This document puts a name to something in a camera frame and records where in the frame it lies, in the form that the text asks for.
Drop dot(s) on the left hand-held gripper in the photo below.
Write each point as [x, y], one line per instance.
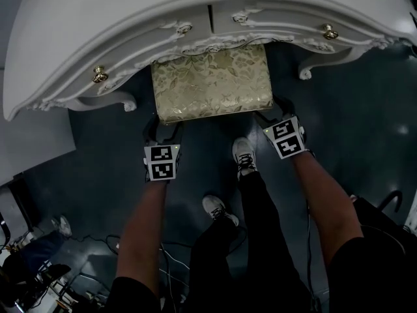
[162, 163]

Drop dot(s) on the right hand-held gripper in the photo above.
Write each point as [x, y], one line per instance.
[288, 139]

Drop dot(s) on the cream upholstered stool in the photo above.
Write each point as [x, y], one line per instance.
[211, 83]

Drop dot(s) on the white ornate dressing table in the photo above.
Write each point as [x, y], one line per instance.
[97, 18]

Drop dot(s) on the person's left forearm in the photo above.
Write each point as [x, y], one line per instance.
[140, 233]

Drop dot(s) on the person's right forearm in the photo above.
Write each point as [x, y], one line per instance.
[325, 207]

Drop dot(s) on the person's right white shoe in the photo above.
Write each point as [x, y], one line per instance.
[244, 156]

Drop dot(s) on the person's white shoe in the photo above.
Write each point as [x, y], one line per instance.
[218, 209]
[244, 156]

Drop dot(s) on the brass drawer knob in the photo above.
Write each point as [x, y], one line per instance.
[329, 33]
[99, 75]

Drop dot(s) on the person's left white shoe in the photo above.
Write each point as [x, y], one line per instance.
[218, 209]

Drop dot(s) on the person's right leg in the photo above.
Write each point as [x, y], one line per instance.
[267, 227]

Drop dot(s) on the person's leg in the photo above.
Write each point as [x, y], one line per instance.
[267, 227]
[211, 259]

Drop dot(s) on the person's left leg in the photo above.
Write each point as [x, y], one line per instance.
[211, 259]

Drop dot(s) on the black backpack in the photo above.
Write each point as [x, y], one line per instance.
[384, 227]

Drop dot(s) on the person's black shirt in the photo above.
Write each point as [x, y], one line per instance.
[358, 272]

